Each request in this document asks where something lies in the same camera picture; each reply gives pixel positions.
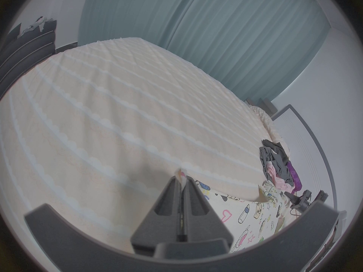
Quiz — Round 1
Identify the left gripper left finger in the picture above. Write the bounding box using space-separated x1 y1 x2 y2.
130 176 182 248

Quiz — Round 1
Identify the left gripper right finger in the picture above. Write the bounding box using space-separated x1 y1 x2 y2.
183 177 233 242

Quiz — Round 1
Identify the white printed pyjama top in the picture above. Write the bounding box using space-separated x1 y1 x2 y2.
174 168 291 254

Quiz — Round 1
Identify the bed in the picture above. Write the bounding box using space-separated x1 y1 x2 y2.
0 37 338 256

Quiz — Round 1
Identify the purple garment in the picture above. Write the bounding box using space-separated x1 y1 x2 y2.
286 160 302 192

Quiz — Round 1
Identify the dark grey garment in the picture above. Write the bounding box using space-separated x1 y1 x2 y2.
259 139 294 185

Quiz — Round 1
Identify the cream pillow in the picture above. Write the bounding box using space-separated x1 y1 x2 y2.
248 105 290 152

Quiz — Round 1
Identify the grey bedside table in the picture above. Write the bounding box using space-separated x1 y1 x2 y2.
245 97 277 114

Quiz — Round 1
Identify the blue-green curtain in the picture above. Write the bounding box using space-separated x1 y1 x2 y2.
78 0 332 104

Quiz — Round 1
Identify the pale crumpled cloth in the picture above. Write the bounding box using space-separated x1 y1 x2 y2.
20 16 56 36

